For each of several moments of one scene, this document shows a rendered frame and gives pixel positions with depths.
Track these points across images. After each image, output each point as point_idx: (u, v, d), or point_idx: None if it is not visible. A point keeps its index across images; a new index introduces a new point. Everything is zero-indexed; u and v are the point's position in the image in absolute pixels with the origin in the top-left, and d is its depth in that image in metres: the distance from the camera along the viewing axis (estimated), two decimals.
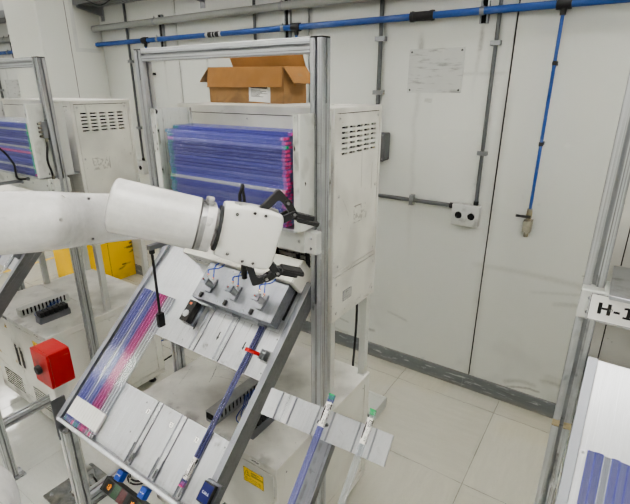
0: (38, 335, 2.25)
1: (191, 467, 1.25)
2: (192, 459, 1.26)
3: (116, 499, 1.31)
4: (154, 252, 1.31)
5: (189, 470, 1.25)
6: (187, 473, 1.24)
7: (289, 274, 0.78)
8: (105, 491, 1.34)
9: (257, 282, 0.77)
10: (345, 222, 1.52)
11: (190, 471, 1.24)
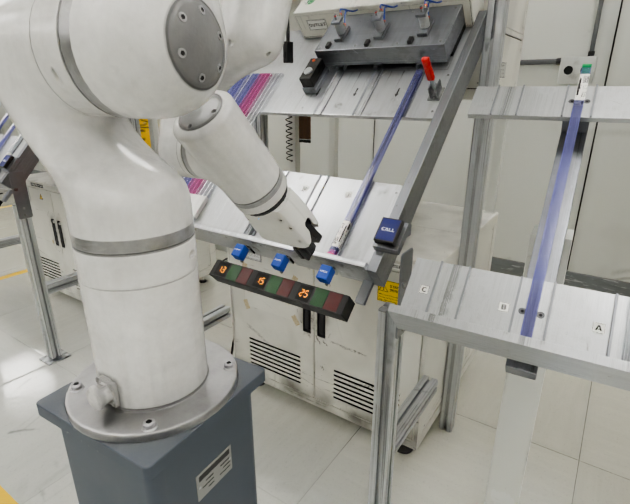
0: None
1: (343, 231, 0.88)
2: (342, 223, 0.89)
3: (237, 280, 0.95)
4: None
5: (341, 235, 0.87)
6: (338, 239, 0.87)
7: (310, 243, 0.78)
8: (218, 274, 0.98)
9: (317, 235, 0.73)
10: None
11: (342, 236, 0.87)
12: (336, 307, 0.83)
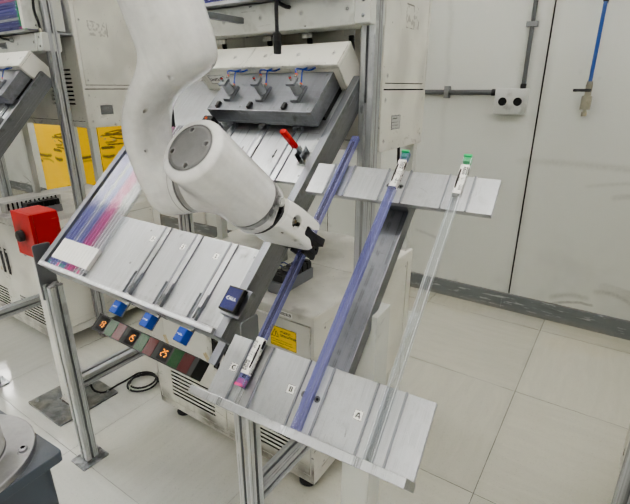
0: None
1: (255, 353, 0.70)
2: (256, 341, 0.71)
3: (112, 335, 1.01)
4: None
5: (253, 358, 0.70)
6: (249, 363, 0.70)
7: (294, 248, 0.78)
8: (98, 329, 1.04)
9: None
10: (397, 18, 1.22)
11: (254, 360, 0.70)
12: (187, 369, 0.89)
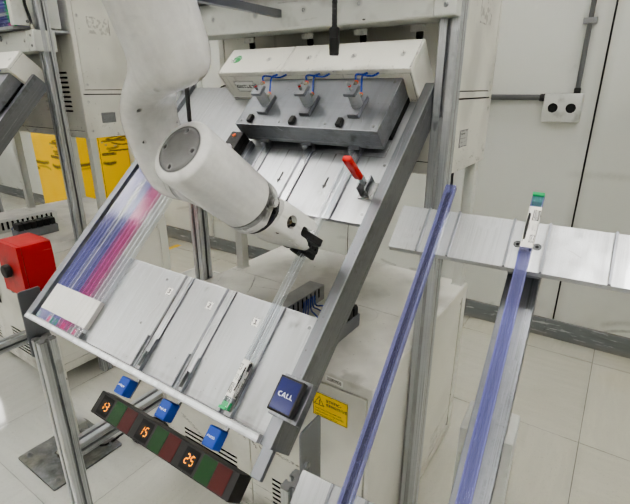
0: None
1: None
2: None
3: (118, 425, 0.77)
4: None
5: None
6: None
7: (294, 248, 0.79)
8: (100, 414, 0.80)
9: None
10: (473, 10, 0.98)
11: None
12: (223, 489, 0.64)
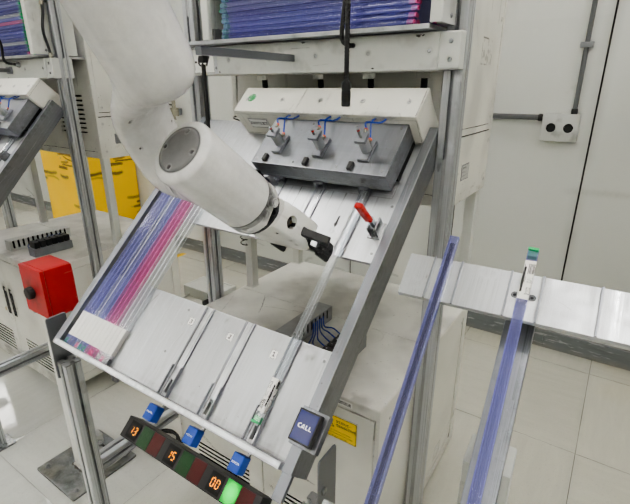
0: None
1: None
2: None
3: (147, 449, 0.83)
4: (207, 61, 0.83)
5: None
6: None
7: None
8: (129, 438, 0.86)
9: None
10: (474, 55, 1.04)
11: None
12: None
